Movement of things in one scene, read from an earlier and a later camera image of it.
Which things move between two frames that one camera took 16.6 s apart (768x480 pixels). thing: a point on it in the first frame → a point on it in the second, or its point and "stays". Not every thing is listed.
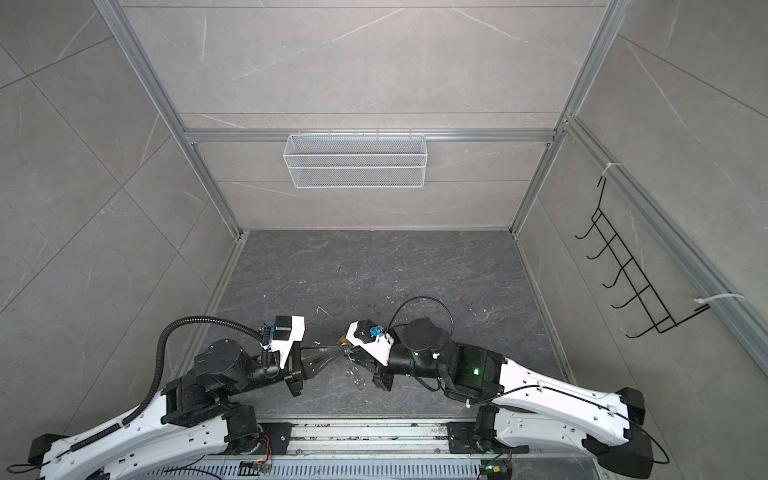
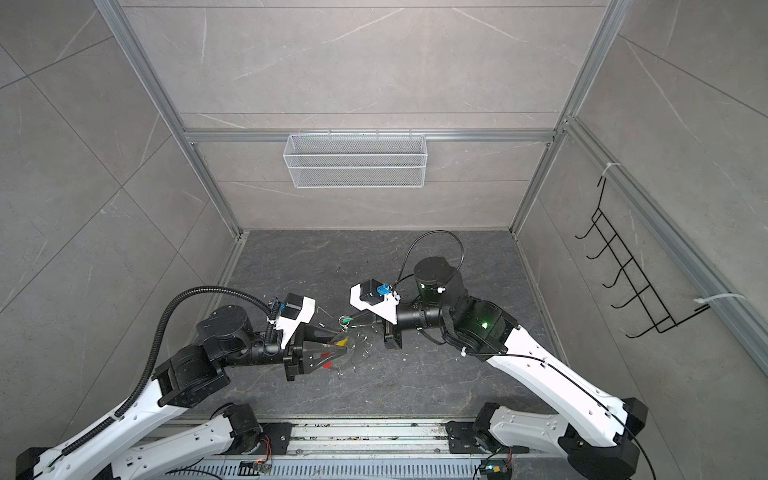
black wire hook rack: x=632 y=274 stays
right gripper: x=381 y=372 → x=391 y=331
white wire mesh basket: x=356 y=160 stays
